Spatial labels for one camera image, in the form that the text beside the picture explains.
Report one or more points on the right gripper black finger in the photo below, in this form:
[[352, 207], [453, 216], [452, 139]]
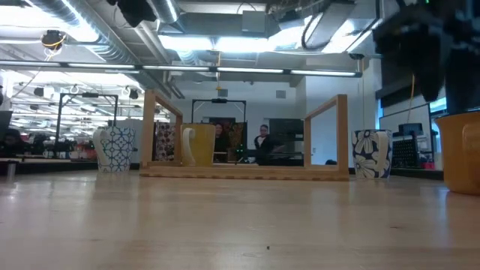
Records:
[[429, 71], [463, 82]]

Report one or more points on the navy floral mug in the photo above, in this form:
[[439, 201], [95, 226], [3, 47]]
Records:
[[365, 153]]

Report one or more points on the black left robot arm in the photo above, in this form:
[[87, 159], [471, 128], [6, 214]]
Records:
[[135, 11]]

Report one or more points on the whiteboard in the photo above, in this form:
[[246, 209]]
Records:
[[393, 123]]

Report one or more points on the black pegboard rack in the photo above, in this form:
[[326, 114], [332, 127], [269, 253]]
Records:
[[405, 153]]

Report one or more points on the dark cabinet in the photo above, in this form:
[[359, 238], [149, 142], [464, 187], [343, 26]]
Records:
[[287, 129]]

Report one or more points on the grey ceiling box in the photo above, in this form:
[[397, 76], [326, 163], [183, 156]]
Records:
[[255, 21]]

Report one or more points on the person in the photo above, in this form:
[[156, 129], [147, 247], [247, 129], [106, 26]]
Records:
[[264, 144], [11, 140], [221, 144]]

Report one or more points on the long linear light fixture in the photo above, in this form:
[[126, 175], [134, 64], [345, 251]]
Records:
[[247, 70]]

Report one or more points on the patterned panel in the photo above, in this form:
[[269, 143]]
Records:
[[165, 142], [237, 135]]

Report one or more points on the wooden mug rack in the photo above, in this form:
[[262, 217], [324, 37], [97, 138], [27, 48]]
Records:
[[243, 173]]

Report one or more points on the black ceiling dome device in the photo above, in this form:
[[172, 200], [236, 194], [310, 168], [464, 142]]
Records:
[[52, 38]]

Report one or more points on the dark bench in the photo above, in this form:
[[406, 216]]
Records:
[[48, 167]]

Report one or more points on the black metal station frame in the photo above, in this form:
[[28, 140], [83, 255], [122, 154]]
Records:
[[219, 100], [90, 95]]

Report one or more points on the ribbed silver ceiling duct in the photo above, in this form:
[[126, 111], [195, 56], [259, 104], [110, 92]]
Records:
[[97, 30], [165, 9]]

